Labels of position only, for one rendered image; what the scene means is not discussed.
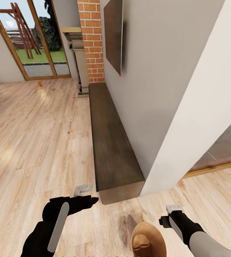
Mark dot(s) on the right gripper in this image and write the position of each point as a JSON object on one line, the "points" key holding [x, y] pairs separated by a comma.
{"points": [[164, 220]]}

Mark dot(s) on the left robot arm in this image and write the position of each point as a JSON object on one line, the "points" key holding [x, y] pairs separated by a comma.
{"points": [[42, 242]]}

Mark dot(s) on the cabinet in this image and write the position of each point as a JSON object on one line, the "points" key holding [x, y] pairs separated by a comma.
{"points": [[117, 173]]}

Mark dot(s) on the wall mounted tv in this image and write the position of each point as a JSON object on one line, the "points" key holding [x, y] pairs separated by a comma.
{"points": [[114, 33]]}

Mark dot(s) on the wood fireplace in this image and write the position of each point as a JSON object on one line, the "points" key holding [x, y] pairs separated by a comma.
{"points": [[76, 46]]}

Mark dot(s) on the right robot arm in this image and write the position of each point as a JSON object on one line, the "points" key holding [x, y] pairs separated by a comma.
{"points": [[192, 234]]}

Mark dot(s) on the trash can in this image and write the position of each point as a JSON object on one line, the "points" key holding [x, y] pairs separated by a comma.
{"points": [[147, 241]]}

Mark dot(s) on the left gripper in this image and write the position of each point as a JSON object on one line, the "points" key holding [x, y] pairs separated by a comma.
{"points": [[85, 202]]}

